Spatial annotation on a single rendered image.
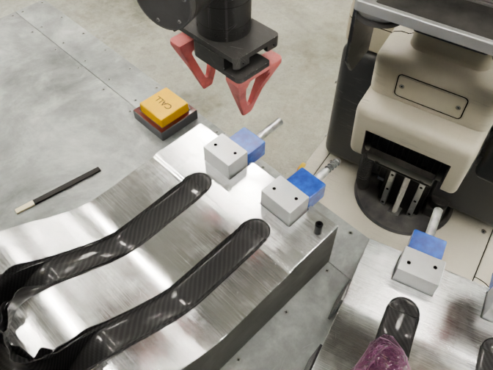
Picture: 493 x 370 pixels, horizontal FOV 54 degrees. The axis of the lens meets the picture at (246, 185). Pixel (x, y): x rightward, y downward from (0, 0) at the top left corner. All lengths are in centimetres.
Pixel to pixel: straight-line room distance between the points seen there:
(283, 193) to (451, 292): 24
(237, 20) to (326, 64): 182
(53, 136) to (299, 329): 53
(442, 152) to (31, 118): 73
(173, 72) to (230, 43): 176
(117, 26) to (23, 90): 164
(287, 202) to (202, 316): 17
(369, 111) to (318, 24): 168
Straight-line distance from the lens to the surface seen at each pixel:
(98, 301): 55
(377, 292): 62
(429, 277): 62
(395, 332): 61
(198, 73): 59
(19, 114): 96
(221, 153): 65
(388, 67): 88
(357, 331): 59
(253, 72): 51
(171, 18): 43
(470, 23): 71
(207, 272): 59
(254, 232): 61
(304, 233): 60
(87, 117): 91
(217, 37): 51
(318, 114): 205
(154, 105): 85
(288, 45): 240
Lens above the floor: 140
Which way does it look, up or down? 52 degrees down
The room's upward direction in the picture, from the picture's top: straight up
